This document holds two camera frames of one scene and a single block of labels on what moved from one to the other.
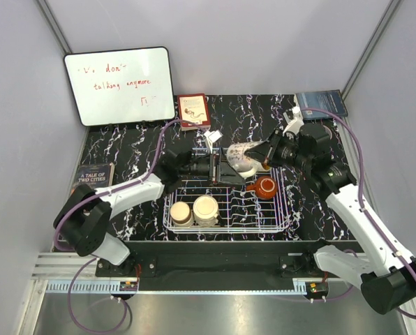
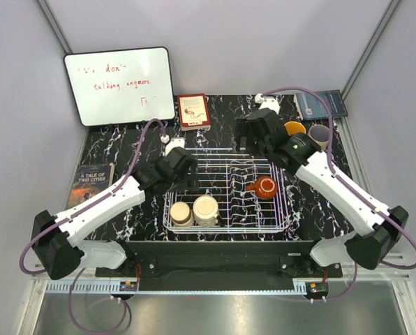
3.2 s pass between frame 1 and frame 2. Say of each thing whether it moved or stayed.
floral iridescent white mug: moved
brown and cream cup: stayed
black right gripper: moved
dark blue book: stayed
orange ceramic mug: stayed
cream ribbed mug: stayed
